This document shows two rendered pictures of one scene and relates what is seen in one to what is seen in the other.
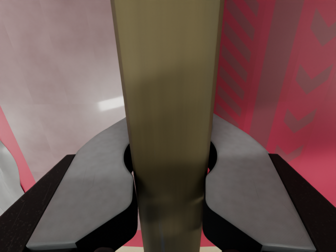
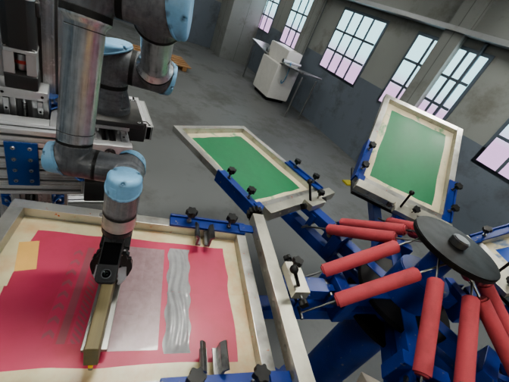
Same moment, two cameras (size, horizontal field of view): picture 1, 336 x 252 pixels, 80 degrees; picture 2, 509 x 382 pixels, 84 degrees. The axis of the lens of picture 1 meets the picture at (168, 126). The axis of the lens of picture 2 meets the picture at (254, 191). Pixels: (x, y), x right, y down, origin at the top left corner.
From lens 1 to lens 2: 0.80 m
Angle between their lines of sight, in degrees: 32
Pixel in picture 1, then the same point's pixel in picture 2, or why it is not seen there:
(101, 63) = (126, 301)
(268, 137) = (78, 278)
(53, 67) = (141, 300)
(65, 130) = (145, 284)
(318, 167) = (59, 267)
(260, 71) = (79, 296)
